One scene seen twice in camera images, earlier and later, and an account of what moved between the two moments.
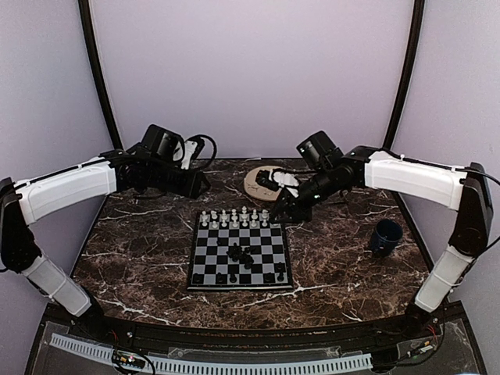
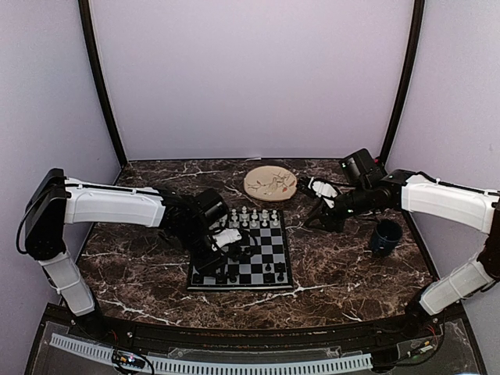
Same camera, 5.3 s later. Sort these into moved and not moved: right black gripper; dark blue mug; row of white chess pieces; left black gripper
Moved: left black gripper; right black gripper
Not moved: dark blue mug; row of white chess pieces
